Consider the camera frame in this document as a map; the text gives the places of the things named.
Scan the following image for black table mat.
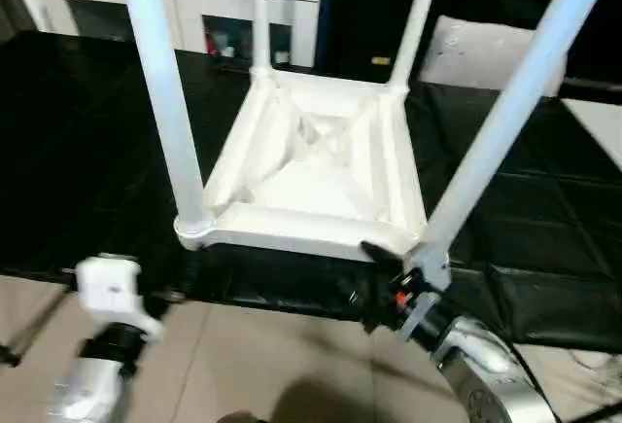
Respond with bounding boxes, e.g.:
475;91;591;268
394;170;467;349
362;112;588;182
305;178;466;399
0;28;622;354

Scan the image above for black cabinet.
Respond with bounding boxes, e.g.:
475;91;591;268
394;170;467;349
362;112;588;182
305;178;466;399
320;0;429;82

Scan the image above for white flat board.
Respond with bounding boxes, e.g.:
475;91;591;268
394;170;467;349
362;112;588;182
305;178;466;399
558;96;622;174

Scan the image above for white cabinet with glass doors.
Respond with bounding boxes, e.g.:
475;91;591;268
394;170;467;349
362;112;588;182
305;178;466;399
9;0;325;67

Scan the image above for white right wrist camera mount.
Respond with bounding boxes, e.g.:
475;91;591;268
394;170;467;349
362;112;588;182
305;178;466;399
397;247;453;344

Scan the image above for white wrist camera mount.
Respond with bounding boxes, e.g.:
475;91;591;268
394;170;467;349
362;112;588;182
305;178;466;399
75;255;165;344
397;247;453;344

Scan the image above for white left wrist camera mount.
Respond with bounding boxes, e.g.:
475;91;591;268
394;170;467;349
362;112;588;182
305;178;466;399
75;255;165;344

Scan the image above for loose floor cables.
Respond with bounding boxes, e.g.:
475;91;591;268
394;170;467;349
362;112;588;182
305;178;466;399
568;344;622;395

